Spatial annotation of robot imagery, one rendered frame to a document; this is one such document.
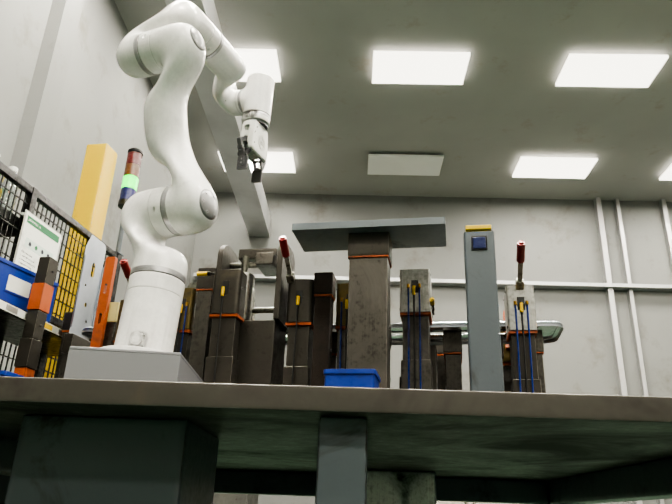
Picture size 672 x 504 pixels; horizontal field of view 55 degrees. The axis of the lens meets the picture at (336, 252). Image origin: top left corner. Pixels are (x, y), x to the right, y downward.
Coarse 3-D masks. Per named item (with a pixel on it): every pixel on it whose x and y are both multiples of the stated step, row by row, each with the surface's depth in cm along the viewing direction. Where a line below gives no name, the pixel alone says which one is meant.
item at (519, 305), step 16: (512, 288) 161; (528, 288) 160; (512, 304) 159; (528, 304) 158; (512, 320) 158; (528, 320) 157; (512, 336) 157; (528, 336) 157; (512, 352) 156; (528, 352) 155; (512, 368) 157; (528, 368) 154; (512, 384) 154; (528, 384) 152
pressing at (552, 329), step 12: (396, 324) 175; (432, 324) 173; (444, 324) 172; (456, 324) 172; (504, 324) 170; (540, 324) 168; (552, 324) 167; (396, 336) 187; (432, 336) 185; (504, 336) 183; (552, 336) 180
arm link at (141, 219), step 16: (144, 192) 148; (160, 192) 145; (128, 208) 147; (144, 208) 145; (128, 224) 145; (144, 224) 146; (160, 224) 145; (144, 240) 142; (160, 240) 149; (144, 256) 138; (160, 256) 138; (176, 256) 140; (176, 272) 139
